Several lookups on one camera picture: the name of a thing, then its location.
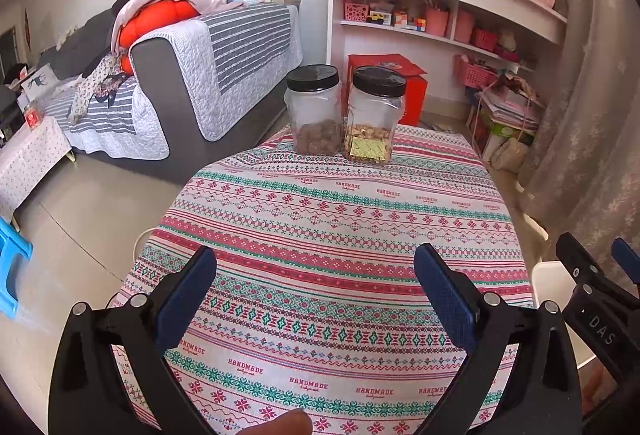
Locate small pink basket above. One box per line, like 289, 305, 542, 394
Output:
472, 28, 499, 52

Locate person's left hand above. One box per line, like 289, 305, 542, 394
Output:
265, 407, 315, 435

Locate plastic jar with brown nuts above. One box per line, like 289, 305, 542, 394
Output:
284, 64, 343, 155

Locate floral cloth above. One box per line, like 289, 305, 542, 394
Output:
67, 52, 126, 123

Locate white cloth bag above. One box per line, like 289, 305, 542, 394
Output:
492, 138, 531, 173

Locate blue plastic stool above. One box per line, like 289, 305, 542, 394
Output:
0, 215, 33, 318

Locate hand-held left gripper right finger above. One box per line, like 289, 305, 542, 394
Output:
414, 242, 583, 435

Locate red cardboard box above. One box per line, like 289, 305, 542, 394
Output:
346, 54, 429, 127

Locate pink lattice basket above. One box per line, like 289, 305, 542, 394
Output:
343, 2, 371, 22

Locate low table with floral cloth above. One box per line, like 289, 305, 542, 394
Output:
0, 115, 76, 226

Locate plastic jar with yellow label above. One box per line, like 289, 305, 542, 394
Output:
342, 66, 407, 165

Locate grey sofa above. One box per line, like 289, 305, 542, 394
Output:
35, 5, 301, 183

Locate colourful puzzle cubes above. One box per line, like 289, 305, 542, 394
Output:
392, 10, 426, 32

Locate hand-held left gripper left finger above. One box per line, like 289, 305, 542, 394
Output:
47, 245, 221, 435

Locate pink hanging basket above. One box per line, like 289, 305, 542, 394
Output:
454, 55, 498, 88

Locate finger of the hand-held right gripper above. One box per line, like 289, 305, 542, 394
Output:
556, 232, 613, 301
612, 237, 640, 283

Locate patterned red green tablecloth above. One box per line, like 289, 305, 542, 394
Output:
110, 122, 533, 435

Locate floral lace curtain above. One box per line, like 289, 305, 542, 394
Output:
517, 0, 640, 261

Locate white plastic bin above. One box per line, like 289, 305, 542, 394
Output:
530, 260, 596, 368

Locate striped quilted sofa seat cover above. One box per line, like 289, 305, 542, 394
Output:
50, 78, 171, 161

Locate pile of papers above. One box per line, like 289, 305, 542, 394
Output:
475, 71, 546, 128

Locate orange cushion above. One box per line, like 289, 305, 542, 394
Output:
119, 0, 197, 73

